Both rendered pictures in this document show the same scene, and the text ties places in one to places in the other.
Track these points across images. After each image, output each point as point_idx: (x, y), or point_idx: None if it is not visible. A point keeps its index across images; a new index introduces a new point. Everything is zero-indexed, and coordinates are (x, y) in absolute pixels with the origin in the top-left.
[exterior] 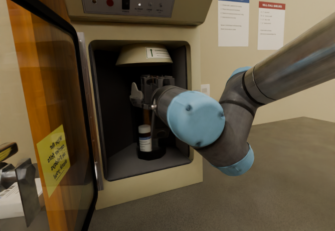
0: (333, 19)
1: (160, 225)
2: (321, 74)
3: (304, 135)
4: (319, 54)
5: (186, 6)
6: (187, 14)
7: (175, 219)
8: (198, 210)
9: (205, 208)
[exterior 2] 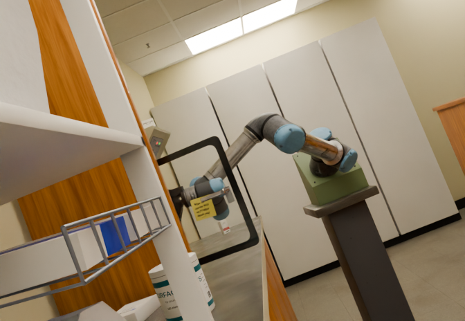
0: (230, 151)
1: (215, 267)
2: (232, 167)
3: None
4: (231, 160)
5: (159, 152)
6: (158, 156)
7: (214, 266)
8: (216, 262)
9: (216, 261)
